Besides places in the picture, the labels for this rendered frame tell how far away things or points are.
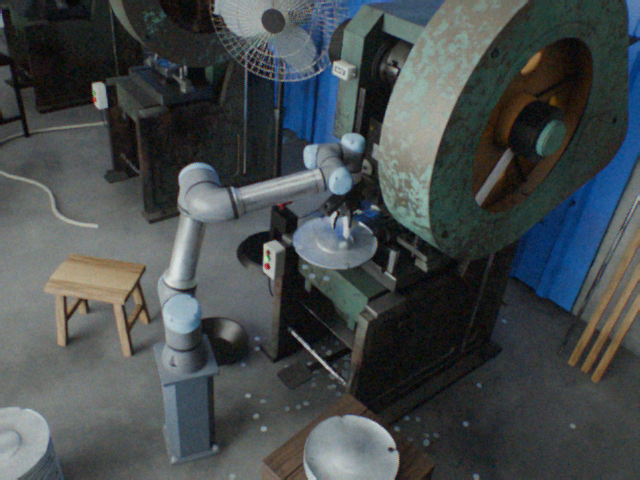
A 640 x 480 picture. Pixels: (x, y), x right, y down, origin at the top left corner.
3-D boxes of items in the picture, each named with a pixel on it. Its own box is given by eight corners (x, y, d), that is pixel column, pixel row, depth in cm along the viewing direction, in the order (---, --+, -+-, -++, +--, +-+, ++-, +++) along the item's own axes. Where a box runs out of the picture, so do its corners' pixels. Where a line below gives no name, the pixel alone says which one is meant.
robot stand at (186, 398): (171, 467, 218) (162, 384, 192) (162, 426, 231) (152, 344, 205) (221, 453, 224) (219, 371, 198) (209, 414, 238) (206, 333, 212)
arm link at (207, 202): (186, 209, 163) (354, 164, 172) (181, 188, 171) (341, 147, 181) (196, 242, 170) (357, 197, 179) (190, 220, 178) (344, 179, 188)
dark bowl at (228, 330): (201, 388, 248) (200, 377, 244) (167, 344, 266) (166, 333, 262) (261, 358, 265) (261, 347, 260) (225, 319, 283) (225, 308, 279)
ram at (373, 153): (378, 212, 204) (392, 132, 187) (350, 192, 213) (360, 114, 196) (413, 198, 214) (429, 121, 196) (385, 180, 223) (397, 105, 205)
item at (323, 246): (283, 223, 213) (283, 221, 213) (359, 212, 221) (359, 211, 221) (306, 275, 192) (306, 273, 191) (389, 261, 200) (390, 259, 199)
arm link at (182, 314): (167, 353, 190) (165, 321, 182) (162, 324, 200) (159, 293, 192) (205, 346, 193) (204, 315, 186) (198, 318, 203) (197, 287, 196)
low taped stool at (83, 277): (152, 320, 278) (146, 263, 259) (132, 358, 259) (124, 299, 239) (81, 309, 280) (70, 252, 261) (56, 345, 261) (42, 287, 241)
